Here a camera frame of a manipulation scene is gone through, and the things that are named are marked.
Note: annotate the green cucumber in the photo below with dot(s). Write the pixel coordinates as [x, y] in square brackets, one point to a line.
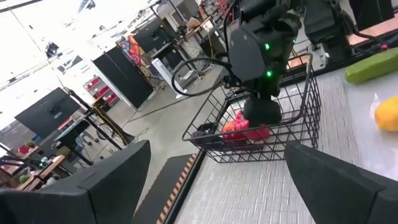
[373, 65]

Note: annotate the red bell pepper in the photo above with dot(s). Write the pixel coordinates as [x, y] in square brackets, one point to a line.
[255, 133]

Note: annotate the shelf with red bins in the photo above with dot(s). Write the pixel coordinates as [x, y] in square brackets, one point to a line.
[99, 90]

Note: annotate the black partition panel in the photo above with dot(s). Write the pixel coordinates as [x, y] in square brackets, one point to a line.
[124, 81]

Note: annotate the grey metal mounting plate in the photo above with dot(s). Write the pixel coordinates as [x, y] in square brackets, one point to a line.
[317, 59]

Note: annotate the white tower appliance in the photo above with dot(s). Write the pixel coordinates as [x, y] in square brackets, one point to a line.
[164, 77]

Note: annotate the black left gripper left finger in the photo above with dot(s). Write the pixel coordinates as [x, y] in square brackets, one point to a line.
[77, 205]

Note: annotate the yellow lemon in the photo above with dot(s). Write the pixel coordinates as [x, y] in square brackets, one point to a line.
[388, 113]

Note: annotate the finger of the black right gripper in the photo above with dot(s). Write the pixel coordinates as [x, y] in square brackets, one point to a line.
[262, 110]
[203, 134]

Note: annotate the grey woven placemat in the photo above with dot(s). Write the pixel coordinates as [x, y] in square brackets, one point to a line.
[248, 193]

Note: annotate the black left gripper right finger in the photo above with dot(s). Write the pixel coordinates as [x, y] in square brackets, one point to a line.
[342, 193]

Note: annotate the colourful patterned panel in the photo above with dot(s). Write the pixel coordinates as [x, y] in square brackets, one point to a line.
[133, 53]

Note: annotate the black monitor on stand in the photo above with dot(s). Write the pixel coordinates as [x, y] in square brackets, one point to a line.
[46, 112]

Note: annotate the black hazard-striped floor mat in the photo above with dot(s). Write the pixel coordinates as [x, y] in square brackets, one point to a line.
[158, 193]

